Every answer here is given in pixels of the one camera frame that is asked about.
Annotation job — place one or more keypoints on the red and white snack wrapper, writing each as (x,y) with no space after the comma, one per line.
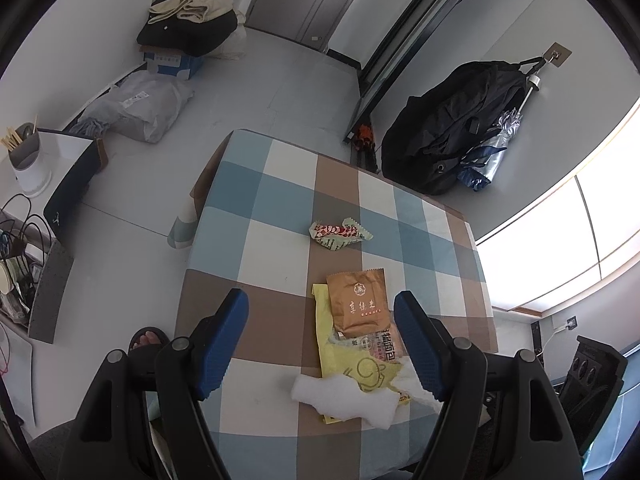
(340,232)

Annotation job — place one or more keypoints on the person's foot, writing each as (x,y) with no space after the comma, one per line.
(150,336)

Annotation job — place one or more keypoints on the brown cardboard piece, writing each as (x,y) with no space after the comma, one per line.
(103,152)

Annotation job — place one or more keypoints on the yellow and clear bread bag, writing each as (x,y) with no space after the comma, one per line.
(350,362)

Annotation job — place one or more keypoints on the brown snack packet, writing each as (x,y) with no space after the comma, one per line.
(357,305)

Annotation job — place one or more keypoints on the white utensil holder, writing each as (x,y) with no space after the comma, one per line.
(30,167)

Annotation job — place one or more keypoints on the brown wall hook plate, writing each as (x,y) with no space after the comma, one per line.
(557,55)

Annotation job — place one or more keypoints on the black sandal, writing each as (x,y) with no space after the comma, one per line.
(142,355)

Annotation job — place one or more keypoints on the paper cup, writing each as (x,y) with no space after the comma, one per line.
(5,280)

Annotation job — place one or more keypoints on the pile of black and beige clothes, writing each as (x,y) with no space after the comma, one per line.
(190,32)

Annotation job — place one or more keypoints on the grey fabric seat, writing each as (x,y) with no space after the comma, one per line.
(50,455)

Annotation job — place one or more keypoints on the grey speckled board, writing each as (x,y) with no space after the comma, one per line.
(50,295)

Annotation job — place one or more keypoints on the bundle of wooden chopsticks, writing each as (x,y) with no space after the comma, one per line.
(15,135)

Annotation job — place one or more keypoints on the checkered tablecloth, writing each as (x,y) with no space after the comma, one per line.
(280,240)

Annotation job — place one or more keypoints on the orange floor item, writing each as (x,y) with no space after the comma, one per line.
(365,135)

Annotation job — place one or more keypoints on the black door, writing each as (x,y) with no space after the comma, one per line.
(415,25)

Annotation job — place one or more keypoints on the white tissue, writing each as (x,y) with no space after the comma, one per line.
(406,382)

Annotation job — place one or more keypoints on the wall outlet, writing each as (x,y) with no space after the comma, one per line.
(571,321)

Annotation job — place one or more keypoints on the black hanging bag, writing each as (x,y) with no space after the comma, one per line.
(440,130)

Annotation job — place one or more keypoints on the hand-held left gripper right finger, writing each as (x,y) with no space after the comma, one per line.
(417,345)

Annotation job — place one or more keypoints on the silver folded umbrella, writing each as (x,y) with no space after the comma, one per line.
(492,155)

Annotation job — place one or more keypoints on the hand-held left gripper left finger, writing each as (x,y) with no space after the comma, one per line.
(222,345)

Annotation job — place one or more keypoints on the white sack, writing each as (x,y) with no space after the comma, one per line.
(232,42)

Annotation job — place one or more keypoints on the blue cardboard box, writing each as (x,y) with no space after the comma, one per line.
(170,62)

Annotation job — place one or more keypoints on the bright window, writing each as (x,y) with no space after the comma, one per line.
(575,235)

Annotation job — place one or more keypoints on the grey parcel bag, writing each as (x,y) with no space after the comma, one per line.
(140,105)

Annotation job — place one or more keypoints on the beige cloth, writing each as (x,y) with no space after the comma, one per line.
(195,5)

